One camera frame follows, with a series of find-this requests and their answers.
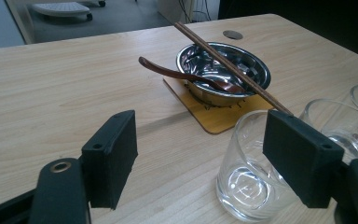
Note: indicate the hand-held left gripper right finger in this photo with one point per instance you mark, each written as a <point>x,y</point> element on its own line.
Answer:
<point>304,161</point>

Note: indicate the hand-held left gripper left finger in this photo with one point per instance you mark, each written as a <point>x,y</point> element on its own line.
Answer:
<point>112,161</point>

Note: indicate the single brown chopstick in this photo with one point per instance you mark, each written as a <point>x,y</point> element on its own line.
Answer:
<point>231,64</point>
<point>227,68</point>

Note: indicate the stainless steel bowl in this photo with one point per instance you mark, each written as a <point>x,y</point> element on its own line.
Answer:
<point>205,67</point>

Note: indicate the black curtain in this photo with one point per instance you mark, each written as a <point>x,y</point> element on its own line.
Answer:
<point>307,18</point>

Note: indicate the low wheeled footrest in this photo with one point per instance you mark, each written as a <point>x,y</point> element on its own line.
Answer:
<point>60,9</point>

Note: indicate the beige wooden desk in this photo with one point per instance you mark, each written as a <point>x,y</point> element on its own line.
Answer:
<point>21,25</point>

